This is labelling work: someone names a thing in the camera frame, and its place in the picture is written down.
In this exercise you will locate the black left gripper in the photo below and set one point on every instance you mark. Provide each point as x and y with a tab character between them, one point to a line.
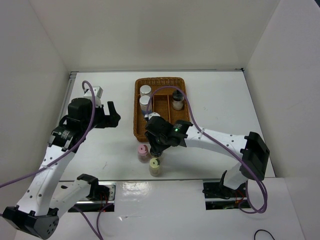
111	120

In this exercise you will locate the yellow lid spice jar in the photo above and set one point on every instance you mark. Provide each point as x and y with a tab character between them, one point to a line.
155	167

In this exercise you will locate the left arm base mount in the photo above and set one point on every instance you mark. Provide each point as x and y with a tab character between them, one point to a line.
104	200

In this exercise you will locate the black lid pepper jar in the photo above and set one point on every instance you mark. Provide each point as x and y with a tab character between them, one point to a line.
178	100

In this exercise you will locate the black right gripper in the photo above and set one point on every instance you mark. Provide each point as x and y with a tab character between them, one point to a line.
153	144

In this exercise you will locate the black lid spice jar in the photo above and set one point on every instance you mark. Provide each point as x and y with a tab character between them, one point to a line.
156	154

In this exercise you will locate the brown wicker divided basket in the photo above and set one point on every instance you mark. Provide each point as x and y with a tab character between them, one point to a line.
162	103

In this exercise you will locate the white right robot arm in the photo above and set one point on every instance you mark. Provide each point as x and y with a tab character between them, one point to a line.
250	150

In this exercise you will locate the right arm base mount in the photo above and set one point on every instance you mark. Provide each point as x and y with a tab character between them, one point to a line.
219	197

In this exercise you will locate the pink lid spice jar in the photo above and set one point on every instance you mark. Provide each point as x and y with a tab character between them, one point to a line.
143	153

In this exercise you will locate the blue label silver cap bottle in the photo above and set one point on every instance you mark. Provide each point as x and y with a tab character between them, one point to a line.
145	90

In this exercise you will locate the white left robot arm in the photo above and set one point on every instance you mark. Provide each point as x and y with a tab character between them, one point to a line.
38	212

